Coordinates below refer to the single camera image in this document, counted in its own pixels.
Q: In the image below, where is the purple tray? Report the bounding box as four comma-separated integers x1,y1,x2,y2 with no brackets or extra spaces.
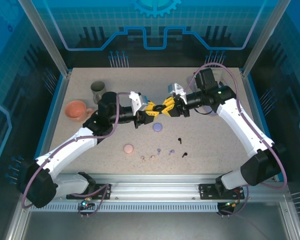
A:
186,68,232,116

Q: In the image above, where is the grey mug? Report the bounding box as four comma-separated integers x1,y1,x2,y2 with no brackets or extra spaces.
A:
90,81,110,105

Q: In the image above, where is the orange cup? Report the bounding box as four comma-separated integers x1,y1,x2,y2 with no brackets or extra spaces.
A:
64,100,95,123

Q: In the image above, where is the blue table side trim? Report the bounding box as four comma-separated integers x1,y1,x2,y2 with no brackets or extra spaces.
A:
27,74,66,181

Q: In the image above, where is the small LED controller board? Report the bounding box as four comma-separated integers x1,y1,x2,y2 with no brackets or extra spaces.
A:
223,199,241,210
80,198,95,210

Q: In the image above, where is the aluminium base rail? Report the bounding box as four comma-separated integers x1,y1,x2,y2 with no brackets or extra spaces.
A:
53,173,291,204

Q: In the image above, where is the left black mount plate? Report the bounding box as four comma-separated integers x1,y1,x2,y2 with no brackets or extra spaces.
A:
66,183,113,201

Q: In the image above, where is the black mount plate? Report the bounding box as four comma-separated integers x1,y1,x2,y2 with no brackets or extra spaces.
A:
198,183,246,201
66,183,113,201

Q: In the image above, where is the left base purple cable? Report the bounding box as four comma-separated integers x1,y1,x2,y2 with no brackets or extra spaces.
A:
76,183,110,219

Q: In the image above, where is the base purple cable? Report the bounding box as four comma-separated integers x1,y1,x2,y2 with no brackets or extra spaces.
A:
216,186,250,219
76,183,110,219

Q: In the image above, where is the aluminium frame post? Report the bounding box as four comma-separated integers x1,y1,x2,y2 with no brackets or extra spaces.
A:
17,0,72,77
241,0,292,77

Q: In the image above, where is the right black mount plate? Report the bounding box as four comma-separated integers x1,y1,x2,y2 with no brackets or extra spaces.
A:
198,183,246,201

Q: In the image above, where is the slotted grey cable duct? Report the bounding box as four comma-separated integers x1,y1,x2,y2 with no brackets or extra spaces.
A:
29,202,221,213

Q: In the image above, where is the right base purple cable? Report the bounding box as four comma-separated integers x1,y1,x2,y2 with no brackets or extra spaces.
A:
216,186,250,219

